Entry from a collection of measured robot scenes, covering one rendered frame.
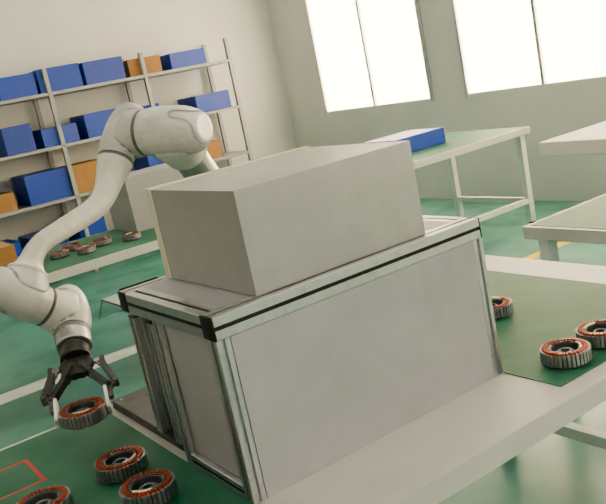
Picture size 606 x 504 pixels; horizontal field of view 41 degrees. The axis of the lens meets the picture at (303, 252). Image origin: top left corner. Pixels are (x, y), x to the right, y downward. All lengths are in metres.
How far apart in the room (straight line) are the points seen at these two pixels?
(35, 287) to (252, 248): 0.76
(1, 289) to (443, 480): 1.13
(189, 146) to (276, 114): 7.72
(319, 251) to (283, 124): 8.45
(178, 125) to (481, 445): 1.17
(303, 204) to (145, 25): 7.83
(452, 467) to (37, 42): 7.73
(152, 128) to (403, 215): 0.85
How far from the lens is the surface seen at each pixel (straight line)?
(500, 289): 2.53
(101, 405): 1.95
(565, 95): 7.06
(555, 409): 1.75
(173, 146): 2.27
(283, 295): 1.51
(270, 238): 1.52
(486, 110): 7.64
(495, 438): 1.65
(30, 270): 2.11
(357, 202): 1.63
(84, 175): 8.33
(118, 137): 2.34
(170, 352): 1.70
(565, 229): 3.16
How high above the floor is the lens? 1.50
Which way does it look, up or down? 12 degrees down
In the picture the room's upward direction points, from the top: 12 degrees counter-clockwise
